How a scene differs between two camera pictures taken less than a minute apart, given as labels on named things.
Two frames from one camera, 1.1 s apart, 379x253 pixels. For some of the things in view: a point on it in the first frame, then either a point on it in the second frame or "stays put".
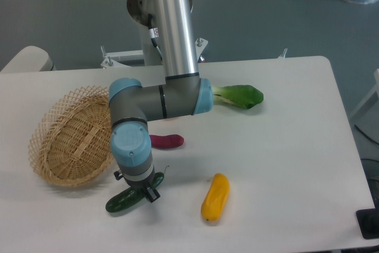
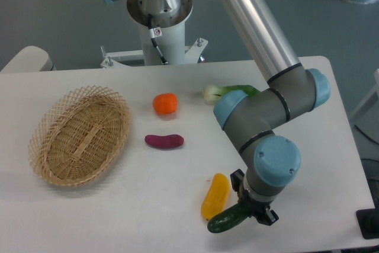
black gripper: x=152 y=194 to x=256 y=208
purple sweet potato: x=167 y=141 stays put
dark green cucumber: x=131 y=196 to x=228 y=218
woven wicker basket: x=70 y=142 stays put
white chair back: x=31 y=58 stays put
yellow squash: x=215 y=197 stays put
